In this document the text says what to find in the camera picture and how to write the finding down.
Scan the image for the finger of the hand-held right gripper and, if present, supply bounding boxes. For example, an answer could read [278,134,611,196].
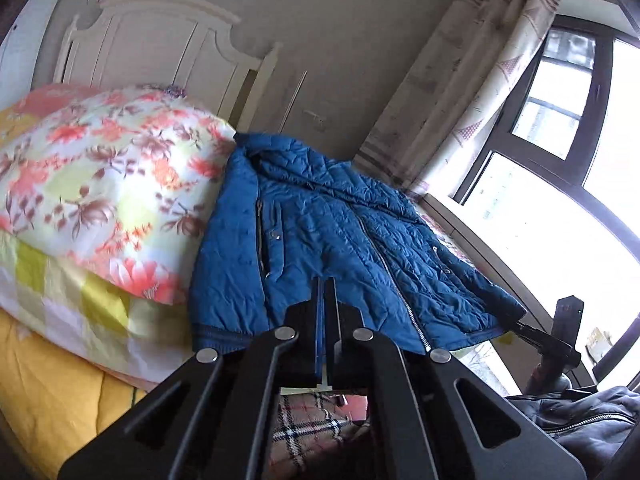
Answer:
[512,296,585,367]

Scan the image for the pale stone windowsill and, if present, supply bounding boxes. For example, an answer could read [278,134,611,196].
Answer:
[422,192,640,392]

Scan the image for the patterned cream curtain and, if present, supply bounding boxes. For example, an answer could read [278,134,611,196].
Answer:
[352,0,571,199]

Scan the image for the yellow blanket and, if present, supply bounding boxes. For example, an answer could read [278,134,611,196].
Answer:
[0,309,152,479]

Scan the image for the blue quilted jacket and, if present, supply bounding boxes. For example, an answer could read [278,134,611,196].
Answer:
[189,132,528,356]

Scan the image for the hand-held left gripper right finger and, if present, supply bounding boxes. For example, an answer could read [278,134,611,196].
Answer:
[325,277,589,480]

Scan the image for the person's right forearm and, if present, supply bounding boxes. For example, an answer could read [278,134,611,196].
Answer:
[505,385,640,480]

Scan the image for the floral pillow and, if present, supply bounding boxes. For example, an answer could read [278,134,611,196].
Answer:
[0,84,237,306]

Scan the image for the white wooden headboard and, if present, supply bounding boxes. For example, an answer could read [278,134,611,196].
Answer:
[52,0,284,134]

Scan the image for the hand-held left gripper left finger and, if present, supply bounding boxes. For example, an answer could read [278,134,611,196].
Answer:
[57,276,326,480]

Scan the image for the yellow white checked sheet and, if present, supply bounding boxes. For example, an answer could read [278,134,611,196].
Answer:
[0,232,197,392]

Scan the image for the person's plaid quilted pants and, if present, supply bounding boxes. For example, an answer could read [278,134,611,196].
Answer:
[262,392,374,480]

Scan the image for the dark window frame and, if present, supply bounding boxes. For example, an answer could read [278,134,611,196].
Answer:
[452,15,640,242]

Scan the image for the white slim pole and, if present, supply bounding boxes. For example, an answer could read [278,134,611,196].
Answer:
[277,70,309,134]

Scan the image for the white wardrobe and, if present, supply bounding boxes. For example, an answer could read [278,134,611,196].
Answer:
[0,0,76,111]

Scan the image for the floral bed sheet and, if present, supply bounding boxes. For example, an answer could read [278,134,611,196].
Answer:
[420,210,482,272]

